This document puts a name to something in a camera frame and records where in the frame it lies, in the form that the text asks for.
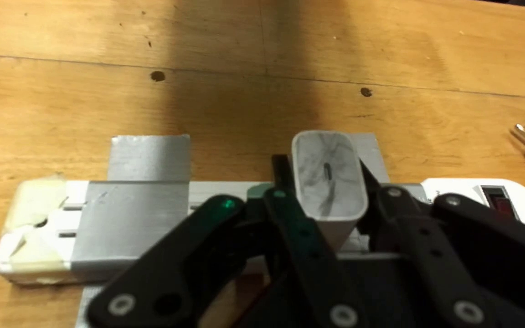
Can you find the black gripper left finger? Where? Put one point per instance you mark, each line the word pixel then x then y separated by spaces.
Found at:
pixel 213 255

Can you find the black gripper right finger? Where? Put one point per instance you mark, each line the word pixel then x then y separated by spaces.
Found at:
pixel 474 242

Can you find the white charger head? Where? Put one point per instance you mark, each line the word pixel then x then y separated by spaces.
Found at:
pixel 328 175

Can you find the white power strip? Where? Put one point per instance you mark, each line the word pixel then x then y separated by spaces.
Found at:
pixel 517 193

